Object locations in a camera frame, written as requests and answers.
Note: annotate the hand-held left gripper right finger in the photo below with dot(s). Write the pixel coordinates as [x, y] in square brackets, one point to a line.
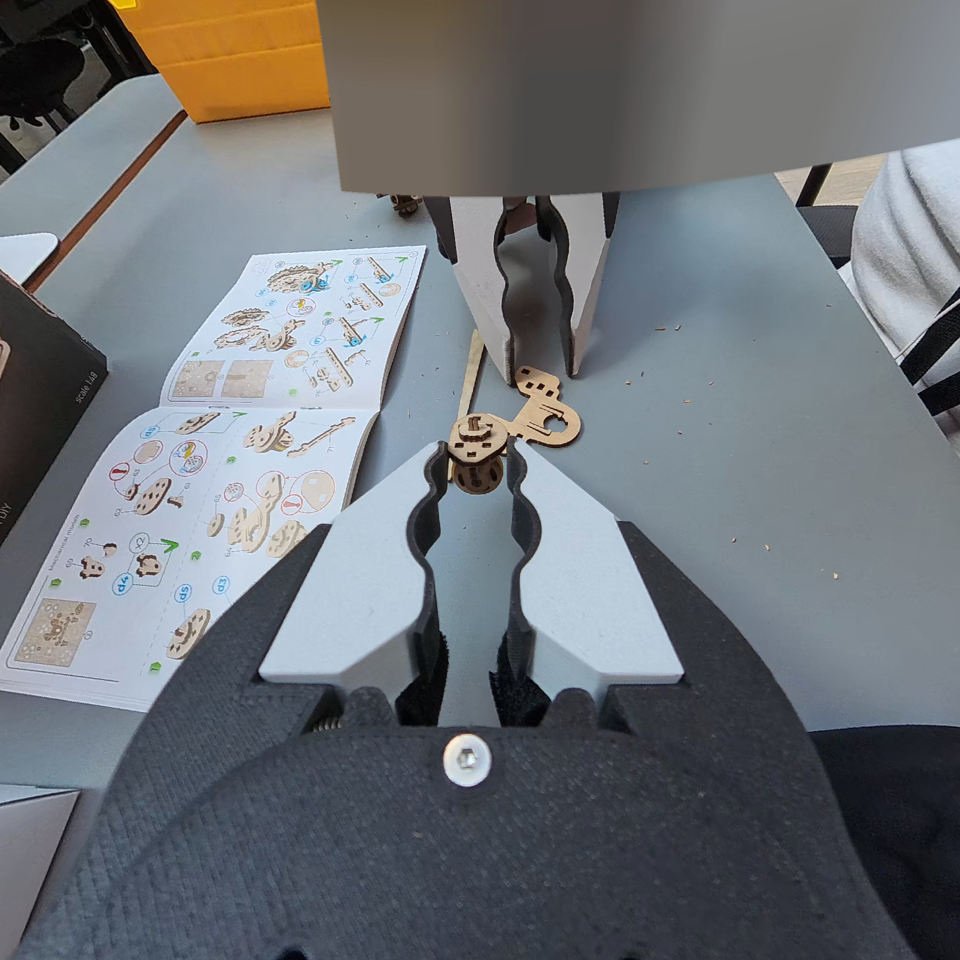
[592, 592]

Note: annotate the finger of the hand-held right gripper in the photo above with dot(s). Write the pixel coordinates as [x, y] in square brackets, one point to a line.
[589, 255]
[476, 255]

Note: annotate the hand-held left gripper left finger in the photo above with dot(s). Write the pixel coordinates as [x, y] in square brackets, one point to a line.
[352, 592]

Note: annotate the wooden model part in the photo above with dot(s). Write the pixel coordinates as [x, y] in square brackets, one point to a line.
[544, 427]

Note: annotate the wooden drum-shaped model assembly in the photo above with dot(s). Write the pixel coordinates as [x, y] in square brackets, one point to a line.
[476, 446]

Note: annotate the small wooden model piece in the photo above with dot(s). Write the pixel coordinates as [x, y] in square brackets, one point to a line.
[405, 204]

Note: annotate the black model kit box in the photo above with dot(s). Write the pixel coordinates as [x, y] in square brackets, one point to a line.
[37, 390]

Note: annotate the thin wooden stick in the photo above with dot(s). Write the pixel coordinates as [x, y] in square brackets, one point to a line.
[472, 371]

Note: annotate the open instruction booklet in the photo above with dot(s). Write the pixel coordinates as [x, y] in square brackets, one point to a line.
[225, 480]

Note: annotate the yellow plastic crate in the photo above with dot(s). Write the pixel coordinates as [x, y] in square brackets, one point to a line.
[240, 60]

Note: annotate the white striped garment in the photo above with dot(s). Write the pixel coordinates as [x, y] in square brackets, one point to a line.
[907, 255]

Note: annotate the dark cloth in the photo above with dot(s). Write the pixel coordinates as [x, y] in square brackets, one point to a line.
[900, 840]

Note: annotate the grey box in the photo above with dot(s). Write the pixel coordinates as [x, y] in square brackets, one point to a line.
[34, 862]

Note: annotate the white panel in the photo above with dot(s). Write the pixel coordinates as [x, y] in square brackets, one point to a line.
[26, 255]

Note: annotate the black office chair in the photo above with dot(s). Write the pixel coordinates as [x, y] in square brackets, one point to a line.
[37, 71]

